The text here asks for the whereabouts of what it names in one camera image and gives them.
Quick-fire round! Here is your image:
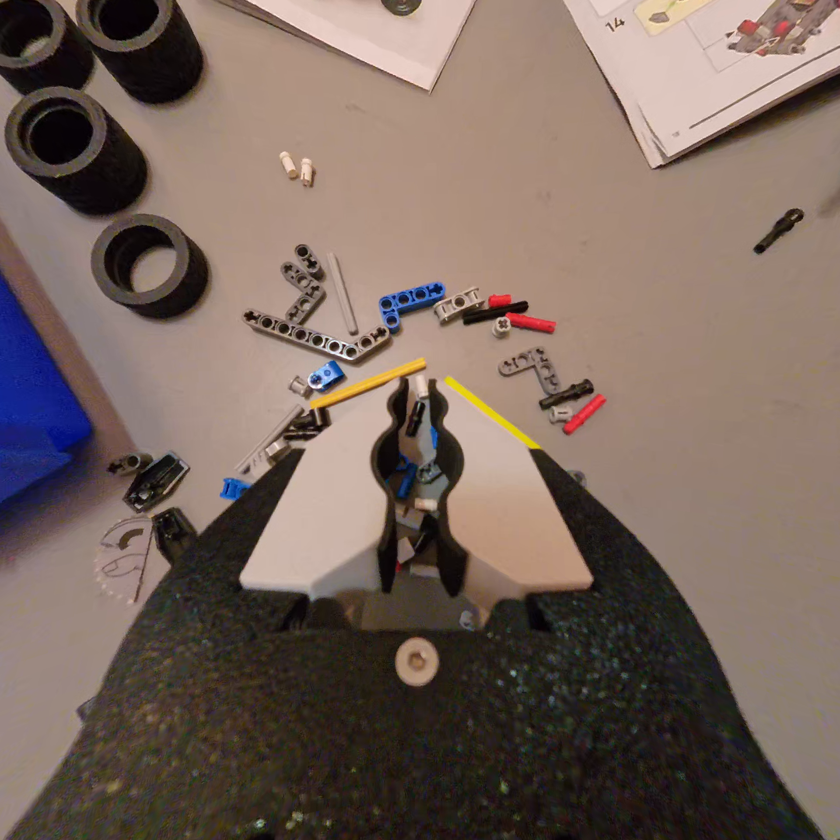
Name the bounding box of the open instruction booklet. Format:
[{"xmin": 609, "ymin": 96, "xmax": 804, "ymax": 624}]
[{"xmin": 563, "ymin": 0, "xmax": 840, "ymax": 170}]

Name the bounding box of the black lego axle pin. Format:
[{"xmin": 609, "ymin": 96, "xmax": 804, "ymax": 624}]
[{"xmin": 752, "ymin": 208, "xmax": 805, "ymax": 256}]

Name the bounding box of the blue tagged storage bin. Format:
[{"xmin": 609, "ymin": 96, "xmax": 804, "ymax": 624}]
[{"xmin": 0, "ymin": 269, "xmax": 94, "ymax": 513}]

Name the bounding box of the pile of lego pieces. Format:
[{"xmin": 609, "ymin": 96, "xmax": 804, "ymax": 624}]
[{"xmin": 107, "ymin": 244, "xmax": 608, "ymax": 627}]

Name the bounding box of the black rubber tire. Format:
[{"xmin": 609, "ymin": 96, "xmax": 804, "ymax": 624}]
[
  {"xmin": 91, "ymin": 214, "xmax": 210, "ymax": 320},
  {"xmin": 3, "ymin": 87, "xmax": 148, "ymax": 216},
  {"xmin": 0, "ymin": 0, "xmax": 96, "ymax": 93},
  {"xmin": 75, "ymin": 0, "xmax": 204, "ymax": 105}
]

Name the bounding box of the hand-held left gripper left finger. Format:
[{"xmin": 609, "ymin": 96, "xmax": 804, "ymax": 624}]
[{"xmin": 238, "ymin": 377, "xmax": 413, "ymax": 599}]

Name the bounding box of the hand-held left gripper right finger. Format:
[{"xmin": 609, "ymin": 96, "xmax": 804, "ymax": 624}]
[{"xmin": 428, "ymin": 377, "xmax": 595, "ymax": 601}]

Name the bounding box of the closed instruction booklet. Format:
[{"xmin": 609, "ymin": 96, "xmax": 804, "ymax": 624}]
[{"xmin": 217, "ymin": 0, "xmax": 478, "ymax": 93}]

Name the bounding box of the clear plastic scrap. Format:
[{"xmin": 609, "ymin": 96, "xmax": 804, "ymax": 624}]
[{"xmin": 94, "ymin": 515, "xmax": 155, "ymax": 605}]

